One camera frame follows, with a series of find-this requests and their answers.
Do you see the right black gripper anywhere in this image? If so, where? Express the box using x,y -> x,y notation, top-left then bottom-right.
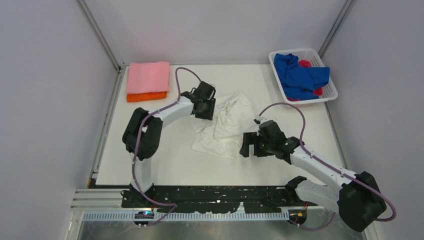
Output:
240,131 -> 275,157

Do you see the white printed t shirt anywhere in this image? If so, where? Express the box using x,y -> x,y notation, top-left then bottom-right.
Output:
191,93 -> 259,161

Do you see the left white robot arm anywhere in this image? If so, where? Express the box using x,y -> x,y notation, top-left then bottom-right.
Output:
122,81 -> 216,208

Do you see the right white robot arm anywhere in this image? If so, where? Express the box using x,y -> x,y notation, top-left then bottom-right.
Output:
239,120 -> 387,232

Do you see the folded pink t shirt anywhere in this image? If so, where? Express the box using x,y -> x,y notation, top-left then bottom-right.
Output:
126,61 -> 170,95

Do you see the folded orange t shirt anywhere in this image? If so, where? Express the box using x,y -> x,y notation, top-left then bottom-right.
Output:
126,91 -> 168,103

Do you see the blue t shirt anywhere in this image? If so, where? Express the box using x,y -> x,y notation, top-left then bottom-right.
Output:
273,53 -> 330,102

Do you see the white plastic basket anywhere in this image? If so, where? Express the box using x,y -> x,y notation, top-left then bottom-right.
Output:
268,48 -> 338,105

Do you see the red t shirt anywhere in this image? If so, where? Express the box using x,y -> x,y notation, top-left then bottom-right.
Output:
284,60 -> 329,102

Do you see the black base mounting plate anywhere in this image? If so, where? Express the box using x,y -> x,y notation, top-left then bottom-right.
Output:
120,185 -> 305,214

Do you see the white slotted cable duct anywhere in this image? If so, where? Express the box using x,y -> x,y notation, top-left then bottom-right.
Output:
82,210 -> 290,222

